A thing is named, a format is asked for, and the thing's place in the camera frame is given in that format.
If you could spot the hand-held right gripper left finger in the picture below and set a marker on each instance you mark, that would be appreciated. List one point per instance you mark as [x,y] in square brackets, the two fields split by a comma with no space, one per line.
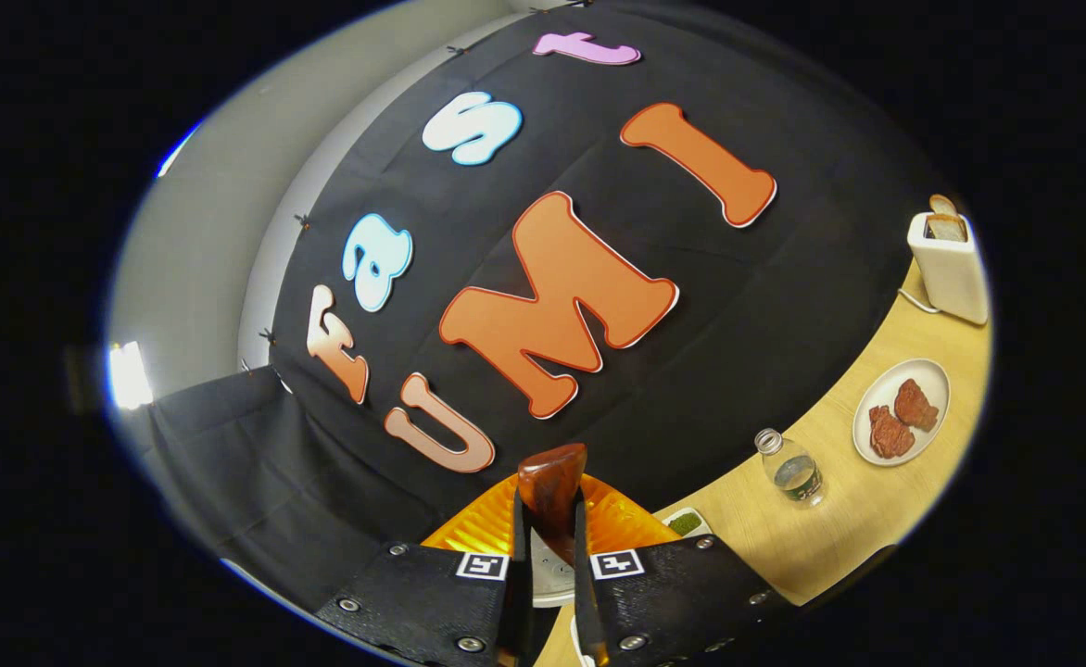
[432,602]

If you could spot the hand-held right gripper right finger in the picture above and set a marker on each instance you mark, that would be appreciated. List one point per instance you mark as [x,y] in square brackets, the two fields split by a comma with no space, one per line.
[673,602]

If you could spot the white rice cooker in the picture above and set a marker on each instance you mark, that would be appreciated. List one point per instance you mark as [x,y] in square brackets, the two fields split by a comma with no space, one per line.
[552,582]

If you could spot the brown wooden spoon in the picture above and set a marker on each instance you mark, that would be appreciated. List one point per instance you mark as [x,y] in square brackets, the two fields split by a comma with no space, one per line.
[552,482]

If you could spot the small white dish green filling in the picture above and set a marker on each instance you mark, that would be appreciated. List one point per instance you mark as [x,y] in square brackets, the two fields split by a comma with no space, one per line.
[685,523]

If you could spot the clear plastic water bottle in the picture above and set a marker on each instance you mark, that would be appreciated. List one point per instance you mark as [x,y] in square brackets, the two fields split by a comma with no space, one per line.
[791,472]

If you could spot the red meat piece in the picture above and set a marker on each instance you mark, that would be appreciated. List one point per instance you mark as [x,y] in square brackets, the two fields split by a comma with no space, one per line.
[915,406]
[890,434]

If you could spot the white round plate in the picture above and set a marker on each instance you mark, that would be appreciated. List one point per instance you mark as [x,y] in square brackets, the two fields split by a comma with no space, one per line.
[877,389]

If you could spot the black backdrop cloth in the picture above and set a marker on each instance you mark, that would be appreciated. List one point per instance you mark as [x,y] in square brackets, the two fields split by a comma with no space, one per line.
[691,306]

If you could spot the white toaster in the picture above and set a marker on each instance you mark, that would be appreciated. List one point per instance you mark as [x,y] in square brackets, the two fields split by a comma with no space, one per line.
[955,273]

